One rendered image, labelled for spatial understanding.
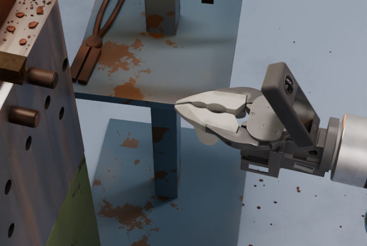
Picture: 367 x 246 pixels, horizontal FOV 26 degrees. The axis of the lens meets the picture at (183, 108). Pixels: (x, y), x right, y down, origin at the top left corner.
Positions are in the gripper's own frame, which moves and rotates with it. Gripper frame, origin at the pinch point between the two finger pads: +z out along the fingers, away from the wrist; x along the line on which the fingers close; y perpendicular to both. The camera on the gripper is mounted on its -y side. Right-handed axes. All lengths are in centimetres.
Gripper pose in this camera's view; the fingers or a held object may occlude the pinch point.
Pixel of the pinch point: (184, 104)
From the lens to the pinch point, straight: 104.2
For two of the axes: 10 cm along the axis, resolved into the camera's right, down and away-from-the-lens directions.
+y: 0.0, 6.0, 8.0
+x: 2.6, -7.7, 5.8
